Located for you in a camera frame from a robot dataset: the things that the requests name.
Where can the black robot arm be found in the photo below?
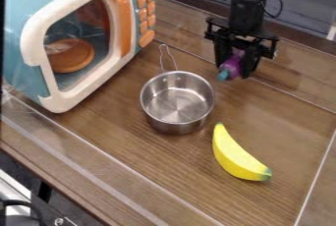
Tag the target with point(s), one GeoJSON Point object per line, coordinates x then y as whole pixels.
{"type": "Point", "coordinates": [241, 42]}

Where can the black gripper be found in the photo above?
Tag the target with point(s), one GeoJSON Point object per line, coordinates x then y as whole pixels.
{"type": "Point", "coordinates": [241, 33]}

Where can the orange microwave turntable plate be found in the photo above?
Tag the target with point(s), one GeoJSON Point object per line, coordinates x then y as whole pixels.
{"type": "Point", "coordinates": [69, 55]}

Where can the small silver pot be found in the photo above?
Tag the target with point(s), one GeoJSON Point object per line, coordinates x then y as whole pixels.
{"type": "Point", "coordinates": [176, 99]}

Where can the yellow toy banana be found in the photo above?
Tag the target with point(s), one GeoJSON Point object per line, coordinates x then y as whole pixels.
{"type": "Point", "coordinates": [234, 160]}

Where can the purple toy eggplant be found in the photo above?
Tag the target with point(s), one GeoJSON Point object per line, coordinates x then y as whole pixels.
{"type": "Point", "coordinates": [229, 68]}

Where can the blue white toy microwave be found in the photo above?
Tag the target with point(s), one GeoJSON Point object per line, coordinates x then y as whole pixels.
{"type": "Point", "coordinates": [117, 26]}

